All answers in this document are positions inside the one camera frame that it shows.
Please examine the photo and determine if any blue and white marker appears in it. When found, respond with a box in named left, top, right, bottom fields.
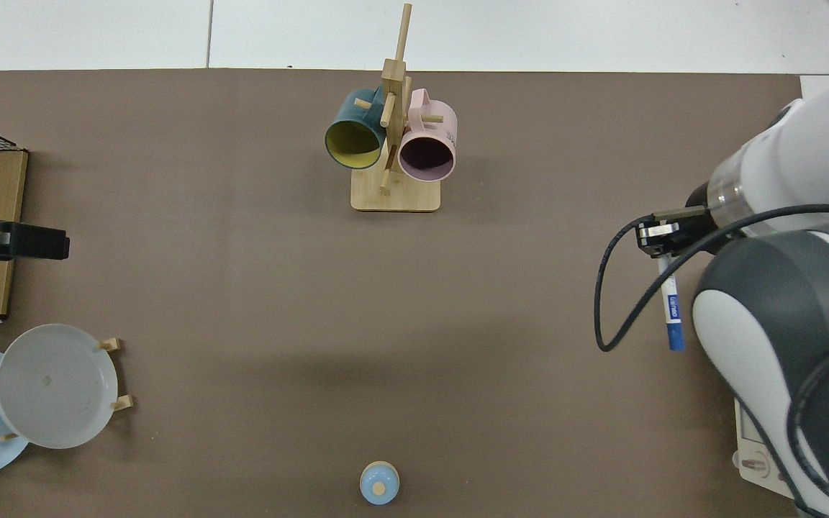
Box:
left=658, top=253, right=686, bottom=352

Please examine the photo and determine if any grey plate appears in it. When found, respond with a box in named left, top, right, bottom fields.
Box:
left=0, top=324, right=119, bottom=450

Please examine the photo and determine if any wooden plate rack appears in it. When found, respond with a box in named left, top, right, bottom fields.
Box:
left=0, top=337, right=135, bottom=442

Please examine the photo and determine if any pale toaster oven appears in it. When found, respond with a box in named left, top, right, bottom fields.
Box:
left=733, top=399, right=798, bottom=501

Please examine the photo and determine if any brown table cloth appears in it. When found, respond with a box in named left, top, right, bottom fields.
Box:
left=0, top=68, right=818, bottom=518

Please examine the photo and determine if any pink mug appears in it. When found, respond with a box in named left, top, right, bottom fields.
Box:
left=397, top=88, right=458, bottom=183

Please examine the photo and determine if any wooden cup stand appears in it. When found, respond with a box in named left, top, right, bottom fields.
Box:
left=350, top=3, right=443, bottom=213

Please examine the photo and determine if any dark teal mug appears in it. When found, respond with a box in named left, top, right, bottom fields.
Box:
left=325, top=88, right=388, bottom=171

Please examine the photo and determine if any small blue round thing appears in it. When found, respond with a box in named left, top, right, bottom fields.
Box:
left=359, top=461, right=400, bottom=506

